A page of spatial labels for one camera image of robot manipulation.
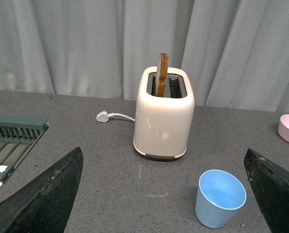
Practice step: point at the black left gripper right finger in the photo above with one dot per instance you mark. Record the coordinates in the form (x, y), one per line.
(270, 185)

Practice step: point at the toasted bread slice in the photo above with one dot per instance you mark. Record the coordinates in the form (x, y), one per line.
(161, 75)

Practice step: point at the white toaster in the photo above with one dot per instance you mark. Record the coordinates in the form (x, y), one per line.
(162, 124)

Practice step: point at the green dish rack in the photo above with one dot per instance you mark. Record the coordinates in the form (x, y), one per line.
(18, 135)

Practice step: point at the grey curtain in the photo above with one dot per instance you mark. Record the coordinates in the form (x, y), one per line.
(235, 52)

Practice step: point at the light blue cup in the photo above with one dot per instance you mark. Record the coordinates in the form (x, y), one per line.
(219, 197)

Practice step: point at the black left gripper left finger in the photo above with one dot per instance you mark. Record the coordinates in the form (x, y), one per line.
(44, 205)

